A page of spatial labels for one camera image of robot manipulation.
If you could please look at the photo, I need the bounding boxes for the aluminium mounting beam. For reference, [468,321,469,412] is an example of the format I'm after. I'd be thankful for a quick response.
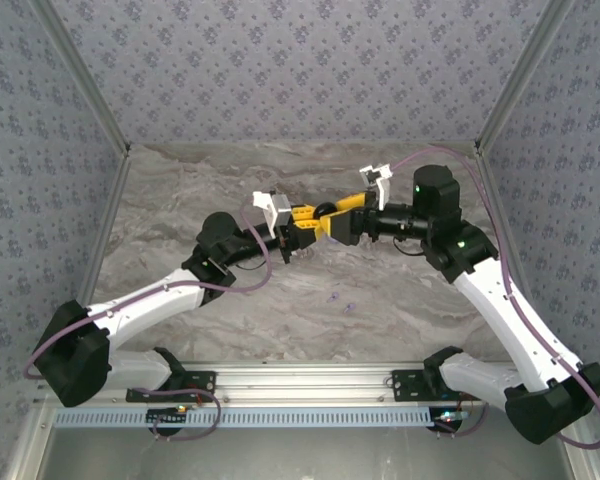
[32,362,581,407]

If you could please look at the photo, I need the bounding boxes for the small black circuit board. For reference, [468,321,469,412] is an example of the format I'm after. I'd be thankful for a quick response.
[432,408,469,426]
[146,405,189,425]

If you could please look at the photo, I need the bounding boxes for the grey metal bottom panel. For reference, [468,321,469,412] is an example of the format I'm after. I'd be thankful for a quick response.
[7,403,600,480]

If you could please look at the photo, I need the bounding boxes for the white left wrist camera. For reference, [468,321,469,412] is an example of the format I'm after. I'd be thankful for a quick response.
[252,189,294,230]

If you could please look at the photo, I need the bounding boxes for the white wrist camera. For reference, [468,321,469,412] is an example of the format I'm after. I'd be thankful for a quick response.
[252,189,294,230]
[358,162,395,210]

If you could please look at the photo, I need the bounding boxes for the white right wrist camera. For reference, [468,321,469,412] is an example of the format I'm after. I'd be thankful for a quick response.
[358,162,395,210]

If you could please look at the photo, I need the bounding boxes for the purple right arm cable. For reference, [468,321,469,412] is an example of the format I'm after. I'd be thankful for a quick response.
[390,145,600,448]

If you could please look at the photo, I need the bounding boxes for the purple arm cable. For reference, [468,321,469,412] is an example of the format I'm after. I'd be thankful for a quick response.
[22,197,274,442]
[390,145,600,448]

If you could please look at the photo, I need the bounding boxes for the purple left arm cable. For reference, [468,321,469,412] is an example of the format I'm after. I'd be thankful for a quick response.
[22,197,274,442]

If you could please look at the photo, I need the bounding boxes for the aluminium table side rail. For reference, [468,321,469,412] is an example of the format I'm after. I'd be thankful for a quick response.
[74,147,134,306]
[474,144,549,351]

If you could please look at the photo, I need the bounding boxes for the aluminium frame post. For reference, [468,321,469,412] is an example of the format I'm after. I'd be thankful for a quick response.
[29,0,132,157]
[474,0,576,151]

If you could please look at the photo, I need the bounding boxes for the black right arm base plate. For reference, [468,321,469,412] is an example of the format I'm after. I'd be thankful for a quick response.
[390,369,484,404]

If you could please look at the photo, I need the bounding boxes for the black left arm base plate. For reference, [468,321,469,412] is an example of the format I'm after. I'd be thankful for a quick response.
[125,370,217,404]

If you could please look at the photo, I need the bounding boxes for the slotted light blue cable duct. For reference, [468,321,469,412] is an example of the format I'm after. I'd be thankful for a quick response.
[52,407,439,430]

